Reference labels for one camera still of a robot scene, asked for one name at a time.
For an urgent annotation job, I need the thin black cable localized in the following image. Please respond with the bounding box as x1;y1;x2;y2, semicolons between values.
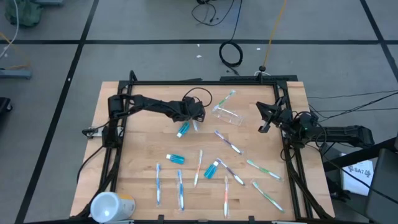
309;107;398;113
307;90;398;100

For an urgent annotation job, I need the orange cable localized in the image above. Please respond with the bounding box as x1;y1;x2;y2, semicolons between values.
0;32;32;71

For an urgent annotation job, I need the yellow hanging cable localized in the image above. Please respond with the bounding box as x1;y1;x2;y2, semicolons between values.
262;0;289;68

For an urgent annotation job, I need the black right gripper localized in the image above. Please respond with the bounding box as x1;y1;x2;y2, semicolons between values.
255;96;295;134

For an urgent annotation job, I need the purple toothbrush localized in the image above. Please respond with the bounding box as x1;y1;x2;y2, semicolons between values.
216;157;246;187
213;129;244;156

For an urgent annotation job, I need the dark gray chair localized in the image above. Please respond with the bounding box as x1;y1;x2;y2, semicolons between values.
365;147;398;224

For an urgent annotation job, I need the black diagonal bar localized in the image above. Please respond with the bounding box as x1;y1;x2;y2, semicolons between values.
322;136;398;172

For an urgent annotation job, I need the silver metal bracket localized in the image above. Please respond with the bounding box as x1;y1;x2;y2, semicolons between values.
82;126;105;139

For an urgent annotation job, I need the gray flat base plate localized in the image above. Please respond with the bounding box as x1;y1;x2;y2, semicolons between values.
0;68;33;80

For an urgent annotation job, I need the clear plastic holder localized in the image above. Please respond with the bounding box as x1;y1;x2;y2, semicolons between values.
211;104;244;127

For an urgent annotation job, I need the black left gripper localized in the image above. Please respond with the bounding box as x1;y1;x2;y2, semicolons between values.
171;96;206;123

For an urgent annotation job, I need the green bag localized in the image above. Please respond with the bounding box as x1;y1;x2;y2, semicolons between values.
4;0;44;28

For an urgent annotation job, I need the blue toothbrush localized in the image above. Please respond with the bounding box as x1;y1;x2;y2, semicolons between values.
176;169;186;212
154;162;162;207

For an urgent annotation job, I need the black object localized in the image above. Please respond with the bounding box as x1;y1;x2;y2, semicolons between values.
0;97;13;114

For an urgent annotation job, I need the green toothbrush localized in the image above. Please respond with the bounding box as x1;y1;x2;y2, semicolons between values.
246;159;284;182
214;89;237;111
251;180;285;214

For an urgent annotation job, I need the white canister yellow label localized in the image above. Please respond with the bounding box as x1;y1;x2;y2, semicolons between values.
90;191;137;224

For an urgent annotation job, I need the coiled black cable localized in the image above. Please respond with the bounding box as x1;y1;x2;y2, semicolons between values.
218;0;244;77

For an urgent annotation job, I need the tangled black cable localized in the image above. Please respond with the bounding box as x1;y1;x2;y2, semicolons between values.
191;0;236;26

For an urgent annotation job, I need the black metal table frame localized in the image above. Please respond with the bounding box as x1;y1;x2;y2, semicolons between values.
76;70;333;224

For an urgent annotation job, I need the teal mouthwash bottle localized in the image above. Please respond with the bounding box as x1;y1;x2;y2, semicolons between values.
176;121;191;139
203;161;220;180
165;154;186;165

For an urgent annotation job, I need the white cable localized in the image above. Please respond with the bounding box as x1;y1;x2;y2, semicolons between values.
0;0;20;60

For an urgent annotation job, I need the white printed box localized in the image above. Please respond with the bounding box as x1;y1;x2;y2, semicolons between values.
340;152;375;197

